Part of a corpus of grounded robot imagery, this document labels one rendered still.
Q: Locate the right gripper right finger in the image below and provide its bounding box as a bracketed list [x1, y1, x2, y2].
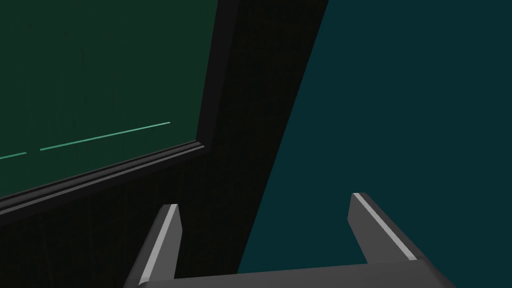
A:
[347, 192, 426, 265]

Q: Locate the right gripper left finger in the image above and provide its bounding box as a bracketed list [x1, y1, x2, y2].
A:
[124, 203, 184, 287]

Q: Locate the black door with green panel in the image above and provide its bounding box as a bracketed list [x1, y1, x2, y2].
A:
[0, 0, 330, 288]

